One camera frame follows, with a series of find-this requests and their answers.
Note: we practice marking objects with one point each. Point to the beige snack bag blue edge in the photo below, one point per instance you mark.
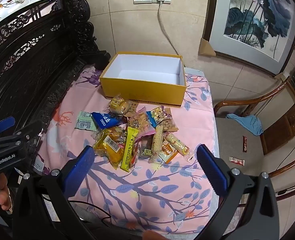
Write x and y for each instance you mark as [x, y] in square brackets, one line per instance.
[158, 115]

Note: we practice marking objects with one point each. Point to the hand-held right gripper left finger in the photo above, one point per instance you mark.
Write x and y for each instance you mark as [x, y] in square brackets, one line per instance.
[83, 170]

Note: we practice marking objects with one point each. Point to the pile of snack packets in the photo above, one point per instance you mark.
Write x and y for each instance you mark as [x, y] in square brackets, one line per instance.
[162, 145]

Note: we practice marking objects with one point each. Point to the small white red snack packet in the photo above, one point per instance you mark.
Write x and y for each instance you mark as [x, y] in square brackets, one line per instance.
[236, 160]

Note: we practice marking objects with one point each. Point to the yellow cake wrapper with barcode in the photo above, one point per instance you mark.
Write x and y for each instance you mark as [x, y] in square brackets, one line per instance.
[107, 145]

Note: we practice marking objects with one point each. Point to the person's left hand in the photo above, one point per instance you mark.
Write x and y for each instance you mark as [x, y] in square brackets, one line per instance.
[2, 192]

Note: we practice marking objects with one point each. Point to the blue triangular snack bag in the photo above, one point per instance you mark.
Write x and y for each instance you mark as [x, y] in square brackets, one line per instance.
[105, 120]

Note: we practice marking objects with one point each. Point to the pale green snack pouch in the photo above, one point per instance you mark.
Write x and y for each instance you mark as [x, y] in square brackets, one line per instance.
[83, 122]

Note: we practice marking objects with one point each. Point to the framed lotus painting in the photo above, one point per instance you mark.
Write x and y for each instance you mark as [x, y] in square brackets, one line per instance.
[257, 12]

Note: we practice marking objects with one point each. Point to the pink floral blanket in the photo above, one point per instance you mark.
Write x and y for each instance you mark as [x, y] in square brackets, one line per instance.
[137, 192]

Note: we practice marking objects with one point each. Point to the cardboard corner protector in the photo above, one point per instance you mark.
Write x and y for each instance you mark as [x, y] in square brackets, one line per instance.
[206, 48]

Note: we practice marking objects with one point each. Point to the yellow cardboard box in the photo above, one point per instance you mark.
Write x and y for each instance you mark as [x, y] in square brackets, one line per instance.
[142, 92]

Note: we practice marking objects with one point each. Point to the dark carved wooden headboard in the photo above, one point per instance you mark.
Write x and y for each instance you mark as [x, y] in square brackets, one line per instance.
[37, 67]

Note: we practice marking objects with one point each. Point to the blue cloth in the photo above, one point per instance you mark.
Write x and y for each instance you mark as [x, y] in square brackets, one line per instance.
[250, 125]

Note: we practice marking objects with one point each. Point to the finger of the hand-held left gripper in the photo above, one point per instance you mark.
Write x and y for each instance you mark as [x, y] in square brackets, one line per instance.
[30, 130]
[3, 126]

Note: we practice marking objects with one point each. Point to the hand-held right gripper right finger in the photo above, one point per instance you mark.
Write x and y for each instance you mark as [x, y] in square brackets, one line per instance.
[211, 170]

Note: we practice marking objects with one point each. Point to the long yellow bar wrapper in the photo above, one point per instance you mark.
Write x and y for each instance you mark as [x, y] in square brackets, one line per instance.
[128, 150]

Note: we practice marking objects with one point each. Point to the wooden armchair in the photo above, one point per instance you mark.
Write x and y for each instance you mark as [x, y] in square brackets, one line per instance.
[237, 135]

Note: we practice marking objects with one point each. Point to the clear bun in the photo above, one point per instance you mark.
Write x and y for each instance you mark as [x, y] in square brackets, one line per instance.
[118, 106]

